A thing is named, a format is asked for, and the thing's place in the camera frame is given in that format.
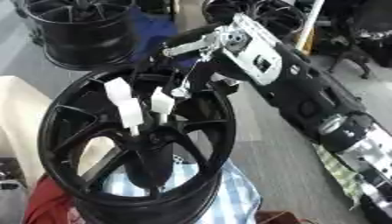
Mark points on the black wheel rim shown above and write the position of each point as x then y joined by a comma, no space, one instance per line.
86,32
275,17

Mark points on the green white checked cloth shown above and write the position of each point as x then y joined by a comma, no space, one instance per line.
339,172

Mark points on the red cloth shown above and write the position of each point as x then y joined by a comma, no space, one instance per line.
46,204

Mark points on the white pin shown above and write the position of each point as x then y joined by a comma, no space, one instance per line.
130,114
117,89
162,102
181,92

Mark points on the black spoked wheel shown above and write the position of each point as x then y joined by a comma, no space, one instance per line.
51,137

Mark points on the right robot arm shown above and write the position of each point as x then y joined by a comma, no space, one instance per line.
306,96

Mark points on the white pole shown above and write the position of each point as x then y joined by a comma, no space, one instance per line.
310,26

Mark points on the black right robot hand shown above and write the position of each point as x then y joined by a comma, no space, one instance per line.
212,65

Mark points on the cream padded seat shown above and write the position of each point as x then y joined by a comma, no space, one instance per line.
20,122

